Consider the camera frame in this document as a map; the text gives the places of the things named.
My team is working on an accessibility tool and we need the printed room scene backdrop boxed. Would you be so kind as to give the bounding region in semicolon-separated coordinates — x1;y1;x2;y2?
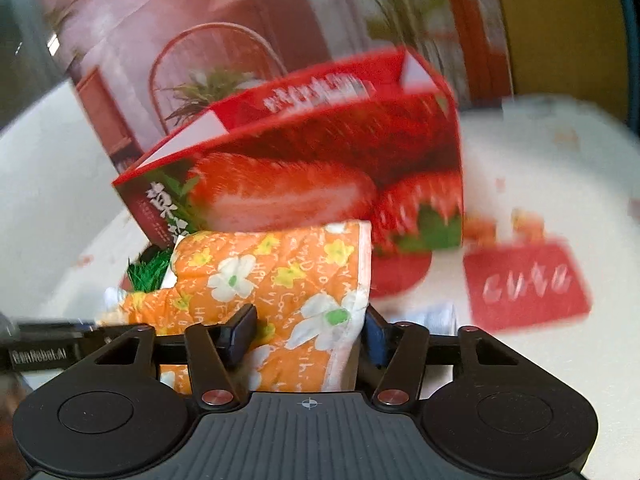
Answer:
42;0;513;154

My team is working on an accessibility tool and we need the orange floral cloth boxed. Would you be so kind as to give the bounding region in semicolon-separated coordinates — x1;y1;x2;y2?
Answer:
99;221;371;392

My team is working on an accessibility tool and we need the red strawberry cardboard box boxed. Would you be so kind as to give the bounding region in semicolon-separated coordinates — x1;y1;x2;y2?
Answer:
114;48;464;255

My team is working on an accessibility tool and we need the green tassel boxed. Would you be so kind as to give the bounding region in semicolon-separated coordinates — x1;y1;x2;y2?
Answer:
126;245;172;292

